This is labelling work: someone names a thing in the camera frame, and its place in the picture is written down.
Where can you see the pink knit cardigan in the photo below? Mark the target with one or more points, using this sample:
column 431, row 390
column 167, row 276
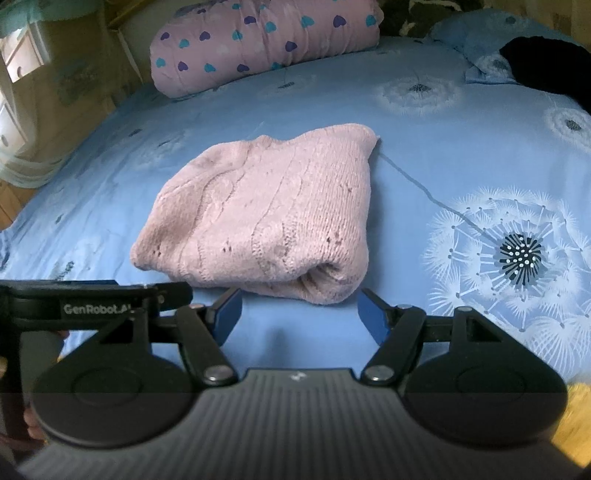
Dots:
column 277, row 207

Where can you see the blue dandelion print pillow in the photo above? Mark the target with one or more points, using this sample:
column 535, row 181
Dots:
column 471, row 41

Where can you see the person's left hand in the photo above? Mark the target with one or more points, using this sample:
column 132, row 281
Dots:
column 33, row 427

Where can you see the white drawer cabinet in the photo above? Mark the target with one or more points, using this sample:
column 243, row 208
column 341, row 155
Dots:
column 21, row 64

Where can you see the pink heart print pillow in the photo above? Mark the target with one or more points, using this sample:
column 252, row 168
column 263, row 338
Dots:
column 268, row 39

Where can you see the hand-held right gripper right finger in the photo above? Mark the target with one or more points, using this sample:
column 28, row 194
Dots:
column 371, row 316

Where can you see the sheer floral curtain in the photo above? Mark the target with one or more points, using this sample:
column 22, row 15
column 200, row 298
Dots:
column 78, row 92

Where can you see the blue dandelion print bed sheet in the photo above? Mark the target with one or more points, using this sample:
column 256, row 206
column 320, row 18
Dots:
column 415, row 152

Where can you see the black cloth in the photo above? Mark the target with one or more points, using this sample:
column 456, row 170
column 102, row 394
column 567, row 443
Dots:
column 545, row 64

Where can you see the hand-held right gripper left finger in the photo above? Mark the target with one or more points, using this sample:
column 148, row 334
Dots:
column 231, row 314

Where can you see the camouflage cloth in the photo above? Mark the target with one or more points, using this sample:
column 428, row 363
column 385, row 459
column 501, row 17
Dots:
column 415, row 16

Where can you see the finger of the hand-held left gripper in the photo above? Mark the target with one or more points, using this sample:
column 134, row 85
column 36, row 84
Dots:
column 173, row 295

